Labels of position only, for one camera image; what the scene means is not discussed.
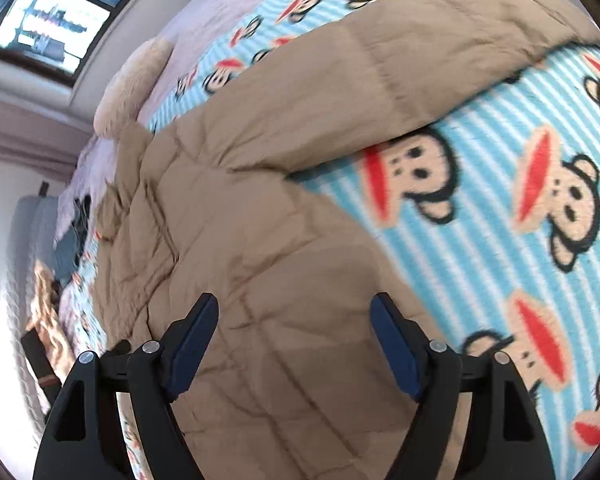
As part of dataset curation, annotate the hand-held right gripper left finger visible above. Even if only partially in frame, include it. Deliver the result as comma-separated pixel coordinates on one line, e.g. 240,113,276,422
32,292,220,480

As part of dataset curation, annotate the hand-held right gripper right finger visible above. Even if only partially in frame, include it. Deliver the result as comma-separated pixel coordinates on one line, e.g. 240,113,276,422
370,292,556,480

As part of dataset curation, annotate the tan hooded puffer jacket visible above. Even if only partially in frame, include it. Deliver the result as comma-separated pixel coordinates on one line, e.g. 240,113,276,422
92,0,600,480

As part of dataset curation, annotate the striped monkey print blanket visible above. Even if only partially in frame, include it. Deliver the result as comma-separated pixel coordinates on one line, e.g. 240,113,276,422
55,0,600,480

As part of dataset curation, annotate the tan fluffy cloth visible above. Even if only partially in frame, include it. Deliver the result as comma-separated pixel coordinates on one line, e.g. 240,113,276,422
27,259,78,376

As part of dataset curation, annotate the dark blue clothing item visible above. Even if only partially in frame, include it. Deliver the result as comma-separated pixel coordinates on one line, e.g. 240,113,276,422
52,232,83,282

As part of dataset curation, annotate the grey quilted headboard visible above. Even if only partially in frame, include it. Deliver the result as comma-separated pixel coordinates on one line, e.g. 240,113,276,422
0,195,63,411

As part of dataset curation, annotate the cream textured pillow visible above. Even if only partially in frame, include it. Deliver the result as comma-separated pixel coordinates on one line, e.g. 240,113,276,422
93,37,176,138

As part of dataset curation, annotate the window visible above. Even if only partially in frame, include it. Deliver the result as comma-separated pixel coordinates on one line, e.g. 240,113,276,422
0,0,171,78

